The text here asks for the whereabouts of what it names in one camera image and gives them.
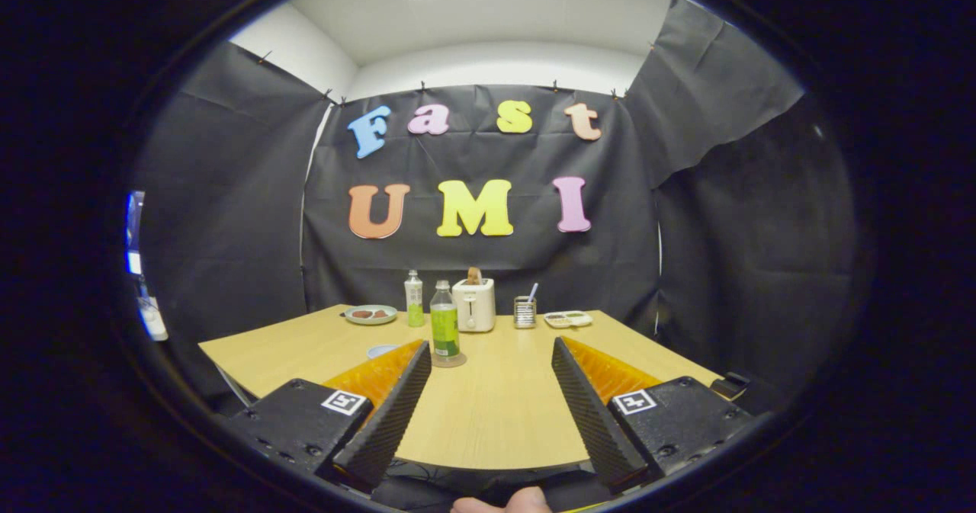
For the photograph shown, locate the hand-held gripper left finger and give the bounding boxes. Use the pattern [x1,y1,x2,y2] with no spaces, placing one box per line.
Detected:
[229,339,432,492]

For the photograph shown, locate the slim green drink bottle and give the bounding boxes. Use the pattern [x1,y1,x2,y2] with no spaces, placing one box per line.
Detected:
[404,270,425,328]

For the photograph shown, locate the wooden table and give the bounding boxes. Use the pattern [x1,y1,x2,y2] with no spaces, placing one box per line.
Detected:
[198,303,724,471]

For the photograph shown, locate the blue lit screen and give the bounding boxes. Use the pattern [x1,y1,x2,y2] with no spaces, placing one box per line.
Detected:
[126,191,146,275]

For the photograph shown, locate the small black device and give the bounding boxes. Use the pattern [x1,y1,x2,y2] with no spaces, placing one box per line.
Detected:
[711,372,752,402]

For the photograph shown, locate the grey plate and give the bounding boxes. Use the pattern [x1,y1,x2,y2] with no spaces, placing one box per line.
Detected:
[344,304,399,326]

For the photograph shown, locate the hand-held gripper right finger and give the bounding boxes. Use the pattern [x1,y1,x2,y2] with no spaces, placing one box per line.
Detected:
[551,336,756,495]

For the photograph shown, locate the clear green label juice bottle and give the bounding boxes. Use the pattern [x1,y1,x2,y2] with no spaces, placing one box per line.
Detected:
[429,280,462,367]

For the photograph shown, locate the white toaster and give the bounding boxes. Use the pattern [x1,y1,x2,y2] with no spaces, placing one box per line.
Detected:
[452,278,497,334]

